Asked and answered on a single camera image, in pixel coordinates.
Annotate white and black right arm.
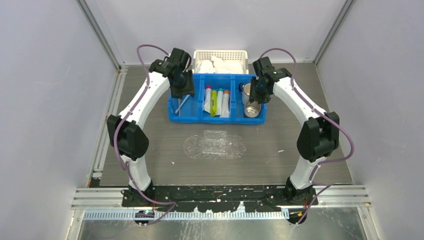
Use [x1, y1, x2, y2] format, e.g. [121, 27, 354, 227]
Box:
[249, 57, 340, 205]

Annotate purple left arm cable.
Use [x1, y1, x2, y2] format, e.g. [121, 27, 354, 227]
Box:
[113, 44, 178, 227]

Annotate red cap toothpaste tube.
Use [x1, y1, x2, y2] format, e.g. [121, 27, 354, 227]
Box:
[203, 85, 212, 113]

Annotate clear oval textured tray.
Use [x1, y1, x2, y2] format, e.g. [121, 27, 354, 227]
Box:
[183, 134, 247, 160]

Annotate white cloths in basket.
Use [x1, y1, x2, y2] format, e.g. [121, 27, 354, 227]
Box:
[194, 56, 246, 74]

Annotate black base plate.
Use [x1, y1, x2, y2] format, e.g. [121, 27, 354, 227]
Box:
[120, 185, 318, 213]

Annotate teal cap toothpaste tube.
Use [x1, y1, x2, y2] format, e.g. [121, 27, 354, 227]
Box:
[216, 88, 224, 116]

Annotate orange cap toothpaste tube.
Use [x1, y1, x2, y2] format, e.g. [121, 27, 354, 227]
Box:
[220, 90, 230, 118]

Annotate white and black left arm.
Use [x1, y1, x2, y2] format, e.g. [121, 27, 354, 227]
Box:
[106, 48, 195, 207]

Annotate clear square textured holder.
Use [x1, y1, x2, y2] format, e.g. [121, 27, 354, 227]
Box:
[200, 130, 228, 155]

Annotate white enamel mug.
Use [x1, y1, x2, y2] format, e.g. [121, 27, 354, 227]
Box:
[238, 82, 251, 105]

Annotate blue three-compartment plastic bin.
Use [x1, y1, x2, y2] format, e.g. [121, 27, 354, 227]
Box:
[167, 73, 267, 125]

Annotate white toothbrush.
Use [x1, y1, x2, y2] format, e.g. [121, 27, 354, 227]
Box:
[174, 95, 190, 114]

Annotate small metal cup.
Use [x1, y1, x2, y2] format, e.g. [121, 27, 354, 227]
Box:
[244, 101, 262, 118]

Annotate perforated metal rail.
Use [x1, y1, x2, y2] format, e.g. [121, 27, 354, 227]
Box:
[83, 208, 290, 221]

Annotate yellow green toothpaste tube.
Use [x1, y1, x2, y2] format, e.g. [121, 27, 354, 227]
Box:
[210, 90, 218, 118]

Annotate white perforated basket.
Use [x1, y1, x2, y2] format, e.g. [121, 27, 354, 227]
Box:
[192, 50, 249, 74]

